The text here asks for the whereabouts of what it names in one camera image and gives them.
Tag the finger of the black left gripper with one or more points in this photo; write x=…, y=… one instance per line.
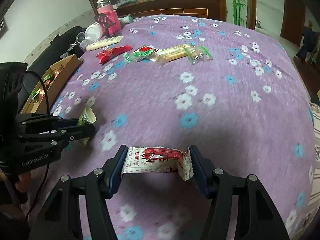
x=69, y=129

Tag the person's left hand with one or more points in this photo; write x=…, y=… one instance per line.
x=21, y=182

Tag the purple floral tablecloth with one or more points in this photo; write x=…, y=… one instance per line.
x=246, y=109

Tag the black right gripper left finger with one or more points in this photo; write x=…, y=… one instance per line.
x=60, y=217

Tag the red twisted snack packet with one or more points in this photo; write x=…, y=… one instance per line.
x=106, y=55

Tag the yellow biscuit packet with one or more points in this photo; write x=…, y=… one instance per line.
x=170, y=54

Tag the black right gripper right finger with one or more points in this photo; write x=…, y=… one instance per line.
x=257, y=215

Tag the striped patterned cushion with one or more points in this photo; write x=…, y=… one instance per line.
x=307, y=226

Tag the clear glass cup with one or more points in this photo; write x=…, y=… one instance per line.
x=81, y=40

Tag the person in dark clothes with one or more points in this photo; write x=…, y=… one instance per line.
x=309, y=42

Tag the green white snack packet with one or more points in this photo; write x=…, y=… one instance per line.
x=37, y=95

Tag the black patterned card stand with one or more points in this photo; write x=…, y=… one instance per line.
x=104, y=22

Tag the red white snack packet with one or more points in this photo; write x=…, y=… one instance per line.
x=158, y=159

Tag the wooden brick counter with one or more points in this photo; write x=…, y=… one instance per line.
x=211, y=9

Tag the dark red snack packet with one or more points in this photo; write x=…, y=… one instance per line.
x=57, y=71

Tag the cardboard box tray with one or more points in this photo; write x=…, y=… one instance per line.
x=53, y=85

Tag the cream long snack bar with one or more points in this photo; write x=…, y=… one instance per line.
x=103, y=43

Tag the white plastic jar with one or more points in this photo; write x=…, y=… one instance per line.
x=94, y=32

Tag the green red candy packet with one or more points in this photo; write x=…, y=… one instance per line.
x=140, y=54

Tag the black sofa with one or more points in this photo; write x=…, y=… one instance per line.
x=58, y=46

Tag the dark green snack packet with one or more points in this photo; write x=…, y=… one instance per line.
x=86, y=122

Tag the pink sleeved glass jar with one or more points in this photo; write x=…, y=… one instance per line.
x=106, y=7

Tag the clear green-edged snack packet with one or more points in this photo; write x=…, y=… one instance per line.
x=197, y=53

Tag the pale green small bottle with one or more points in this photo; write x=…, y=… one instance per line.
x=126, y=20

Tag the brown wooden door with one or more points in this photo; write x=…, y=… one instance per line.
x=293, y=21

